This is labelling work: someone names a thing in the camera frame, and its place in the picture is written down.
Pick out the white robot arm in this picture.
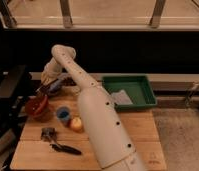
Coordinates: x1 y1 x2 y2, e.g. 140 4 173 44
41 44 147 171

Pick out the blue sponge in bowl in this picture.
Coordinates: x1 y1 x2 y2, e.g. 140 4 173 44
49 80 62 92

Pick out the white bowl with food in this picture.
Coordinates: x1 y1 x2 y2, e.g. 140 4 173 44
63 77 80 94

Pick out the red bowl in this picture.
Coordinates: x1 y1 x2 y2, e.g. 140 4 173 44
25 95 48 121

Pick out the black equipment on left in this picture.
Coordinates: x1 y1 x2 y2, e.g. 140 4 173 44
0 65 31 154

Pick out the blue cup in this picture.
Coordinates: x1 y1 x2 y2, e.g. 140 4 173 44
56 106 71 126

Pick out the yellow apple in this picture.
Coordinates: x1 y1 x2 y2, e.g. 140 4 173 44
70 117 83 132

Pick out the small metal clip object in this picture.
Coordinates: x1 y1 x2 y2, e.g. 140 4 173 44
41 127 56 142

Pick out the wooden cutting board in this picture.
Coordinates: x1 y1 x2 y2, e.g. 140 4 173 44
10 88 167 171

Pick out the white cloth in tray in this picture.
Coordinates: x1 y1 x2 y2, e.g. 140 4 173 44
111 90 133 105

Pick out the green tray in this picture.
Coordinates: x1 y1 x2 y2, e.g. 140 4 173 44
102 75 157 111

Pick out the black handled utensil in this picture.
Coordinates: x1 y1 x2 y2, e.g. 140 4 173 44
50 144 82 155

